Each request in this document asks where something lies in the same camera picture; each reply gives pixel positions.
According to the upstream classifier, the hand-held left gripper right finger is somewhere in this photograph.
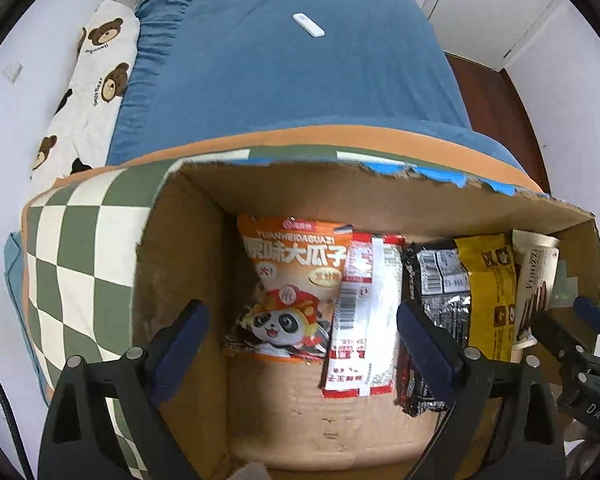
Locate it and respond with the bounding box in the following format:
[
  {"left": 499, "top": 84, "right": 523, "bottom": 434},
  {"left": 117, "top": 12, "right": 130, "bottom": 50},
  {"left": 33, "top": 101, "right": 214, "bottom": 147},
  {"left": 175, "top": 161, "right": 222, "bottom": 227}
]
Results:
[{"left": 396, "top": 300, "right": 567, "bottom": 480}]

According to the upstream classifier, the black cable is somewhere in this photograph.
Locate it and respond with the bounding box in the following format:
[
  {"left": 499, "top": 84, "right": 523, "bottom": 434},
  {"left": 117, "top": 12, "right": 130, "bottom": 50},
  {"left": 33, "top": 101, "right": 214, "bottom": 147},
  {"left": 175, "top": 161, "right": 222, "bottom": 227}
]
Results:
[{"left": 0, "top": 345, "right": 36, "bottom": 480}]

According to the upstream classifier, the bear print pillow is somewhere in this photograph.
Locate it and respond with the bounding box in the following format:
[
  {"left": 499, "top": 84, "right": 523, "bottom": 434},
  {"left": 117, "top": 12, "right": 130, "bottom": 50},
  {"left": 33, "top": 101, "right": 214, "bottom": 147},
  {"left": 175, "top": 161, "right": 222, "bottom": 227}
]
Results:
[{"left": 30, "top": 0, "right": 141, "bottom": 181}]

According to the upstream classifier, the white door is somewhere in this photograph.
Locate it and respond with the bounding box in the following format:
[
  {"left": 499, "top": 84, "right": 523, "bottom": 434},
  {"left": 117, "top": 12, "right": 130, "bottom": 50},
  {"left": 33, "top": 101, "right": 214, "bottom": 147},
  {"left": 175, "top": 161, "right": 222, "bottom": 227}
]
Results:
[{"left": 420, "top": 0, "right": 581, "bottom": 68}]

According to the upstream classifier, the white remote control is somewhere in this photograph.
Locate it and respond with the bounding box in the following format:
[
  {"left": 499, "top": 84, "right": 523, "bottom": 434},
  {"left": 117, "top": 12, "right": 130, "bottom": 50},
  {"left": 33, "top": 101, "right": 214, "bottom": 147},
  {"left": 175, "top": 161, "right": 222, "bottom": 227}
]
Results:
[{"left": 292, "top": 12, "right": 326, "bottom": 38}]

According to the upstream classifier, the green checkered blanket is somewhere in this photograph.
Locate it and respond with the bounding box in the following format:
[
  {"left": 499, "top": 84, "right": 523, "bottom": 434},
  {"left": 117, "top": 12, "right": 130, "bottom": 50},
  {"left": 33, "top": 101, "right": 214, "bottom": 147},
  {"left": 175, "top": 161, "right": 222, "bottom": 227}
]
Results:
[{"left": 20, "top": 125, "right": 551, "bottom": 480}]

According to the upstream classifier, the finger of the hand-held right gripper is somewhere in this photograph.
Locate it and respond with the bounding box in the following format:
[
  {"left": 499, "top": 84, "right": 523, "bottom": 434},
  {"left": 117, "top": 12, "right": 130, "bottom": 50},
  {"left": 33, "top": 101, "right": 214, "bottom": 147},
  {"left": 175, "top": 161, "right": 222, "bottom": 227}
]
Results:
[
  {"left": 573, "top": 296, "right": 600, "bottom": 336},
  {"left": 531, "top": 310, "right": 588, "bottom": 378}
]

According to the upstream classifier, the blue bed sheet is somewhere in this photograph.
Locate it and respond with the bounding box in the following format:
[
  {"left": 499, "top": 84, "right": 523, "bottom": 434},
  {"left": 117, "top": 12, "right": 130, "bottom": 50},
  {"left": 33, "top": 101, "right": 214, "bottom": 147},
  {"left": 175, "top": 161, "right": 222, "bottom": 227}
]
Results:
[{"left": 2, "top": 0, "right": 528, "bottom": 401}]

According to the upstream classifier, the white wafer stick packet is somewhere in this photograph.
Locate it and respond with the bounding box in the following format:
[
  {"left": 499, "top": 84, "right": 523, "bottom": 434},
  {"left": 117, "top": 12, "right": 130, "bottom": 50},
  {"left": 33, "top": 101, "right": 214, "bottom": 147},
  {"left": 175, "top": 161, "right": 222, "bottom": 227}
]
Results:
[{"left": 510, "top": 230, "right": 561, "bottom": 363}]

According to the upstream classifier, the black snack packet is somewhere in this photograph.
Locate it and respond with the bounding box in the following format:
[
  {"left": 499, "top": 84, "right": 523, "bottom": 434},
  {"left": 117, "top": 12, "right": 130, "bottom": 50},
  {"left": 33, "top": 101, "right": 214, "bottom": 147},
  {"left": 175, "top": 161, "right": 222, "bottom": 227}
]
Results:
[{"left": 395, "top": 240, "right": 473, "bottom": 417}]

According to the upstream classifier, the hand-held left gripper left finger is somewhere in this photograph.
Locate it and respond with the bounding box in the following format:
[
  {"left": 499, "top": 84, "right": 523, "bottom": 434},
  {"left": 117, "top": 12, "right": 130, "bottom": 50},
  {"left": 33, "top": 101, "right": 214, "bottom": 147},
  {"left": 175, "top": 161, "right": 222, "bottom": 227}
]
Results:
[{"left": 37, "top": 300, "right": 216, "bottom": 480}]

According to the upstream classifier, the large orange panda snack packet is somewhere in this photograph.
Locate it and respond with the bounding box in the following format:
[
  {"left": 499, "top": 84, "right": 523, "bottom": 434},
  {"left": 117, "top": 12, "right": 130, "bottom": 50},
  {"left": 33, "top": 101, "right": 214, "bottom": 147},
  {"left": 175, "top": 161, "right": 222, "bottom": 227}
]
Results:
[{"left": 223, "top": 213, "right": 355, "bottom": 363}]

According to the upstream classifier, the cardboard box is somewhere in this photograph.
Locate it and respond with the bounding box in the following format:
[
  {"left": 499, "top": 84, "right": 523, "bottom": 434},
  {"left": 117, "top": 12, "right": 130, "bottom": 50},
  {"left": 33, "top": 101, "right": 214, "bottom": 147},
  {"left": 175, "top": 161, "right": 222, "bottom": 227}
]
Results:
[{"left": 130, "top": 157, "right": 600, "bottom": 480}]

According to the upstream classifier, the red and white snack packet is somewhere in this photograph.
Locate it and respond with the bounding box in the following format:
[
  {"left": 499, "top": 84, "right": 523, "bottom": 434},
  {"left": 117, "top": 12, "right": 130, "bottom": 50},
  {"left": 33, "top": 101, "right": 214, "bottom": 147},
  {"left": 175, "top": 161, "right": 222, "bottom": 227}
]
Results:
[{"left": 322, "top": 232, "right": 406, "bottom": 400}]

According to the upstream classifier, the yellow snack packet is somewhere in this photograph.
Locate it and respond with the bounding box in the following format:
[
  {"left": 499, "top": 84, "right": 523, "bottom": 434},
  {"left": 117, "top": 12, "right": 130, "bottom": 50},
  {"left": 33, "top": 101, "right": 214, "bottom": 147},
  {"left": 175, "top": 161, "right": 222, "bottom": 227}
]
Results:
[{"left": 454, "top": 232, "right": 518, "bottom": 363}]

